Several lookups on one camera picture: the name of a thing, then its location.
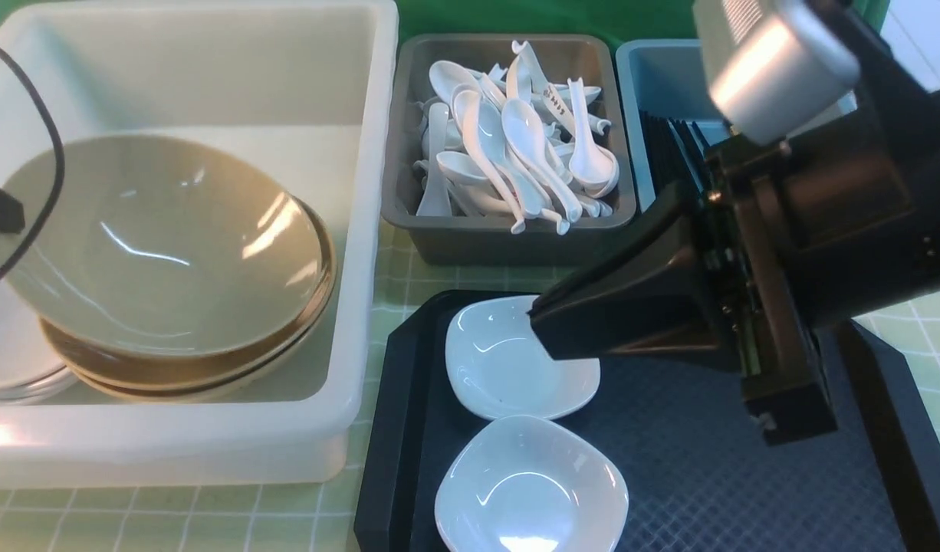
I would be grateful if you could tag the beige bowl stack in tub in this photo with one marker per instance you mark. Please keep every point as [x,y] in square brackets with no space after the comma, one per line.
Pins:
[169,381]

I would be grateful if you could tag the white ceramic soup spoon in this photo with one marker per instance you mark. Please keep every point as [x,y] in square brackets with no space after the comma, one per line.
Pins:
[590,166]

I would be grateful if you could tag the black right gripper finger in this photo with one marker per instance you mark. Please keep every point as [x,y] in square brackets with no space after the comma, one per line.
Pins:
[649,294]

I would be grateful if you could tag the white dish stack in tub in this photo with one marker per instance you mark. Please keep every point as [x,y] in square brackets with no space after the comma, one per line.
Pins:
[30,369]

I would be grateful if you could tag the black chopsticks pile in bin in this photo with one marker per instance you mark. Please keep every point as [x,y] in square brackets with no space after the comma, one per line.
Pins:
[676,149]

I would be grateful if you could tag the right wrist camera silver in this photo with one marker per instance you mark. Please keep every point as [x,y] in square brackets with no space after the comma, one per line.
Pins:
[771,66]

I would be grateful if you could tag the white spoon in bin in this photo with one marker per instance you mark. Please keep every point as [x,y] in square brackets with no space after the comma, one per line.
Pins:
[525,135]

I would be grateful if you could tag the black serving tray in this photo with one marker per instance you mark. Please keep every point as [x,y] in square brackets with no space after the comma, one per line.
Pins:
[699,474]

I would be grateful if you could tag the beige noodle bowl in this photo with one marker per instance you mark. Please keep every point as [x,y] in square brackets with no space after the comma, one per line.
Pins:
[164,247]

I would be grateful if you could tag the white spoon with lettering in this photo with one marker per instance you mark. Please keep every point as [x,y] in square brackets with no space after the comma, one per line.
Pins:
[556,98]

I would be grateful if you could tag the white square dish front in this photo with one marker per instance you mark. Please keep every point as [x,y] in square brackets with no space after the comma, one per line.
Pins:
[526,484]

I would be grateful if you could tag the large white plastic tub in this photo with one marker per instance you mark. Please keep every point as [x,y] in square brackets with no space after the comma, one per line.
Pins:
[302,90]

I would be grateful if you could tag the white square dish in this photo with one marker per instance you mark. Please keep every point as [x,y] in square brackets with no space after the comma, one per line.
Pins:
[526,484]
[498,368]

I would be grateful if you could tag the teal plastic chopstick bin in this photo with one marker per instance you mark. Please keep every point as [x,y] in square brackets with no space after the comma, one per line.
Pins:
[665,78]

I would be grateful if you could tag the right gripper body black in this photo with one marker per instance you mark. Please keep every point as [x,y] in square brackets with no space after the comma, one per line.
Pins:
[838,219]

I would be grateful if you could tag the grey plastic spoon bin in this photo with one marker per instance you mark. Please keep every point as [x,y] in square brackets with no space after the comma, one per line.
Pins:
[464,240]

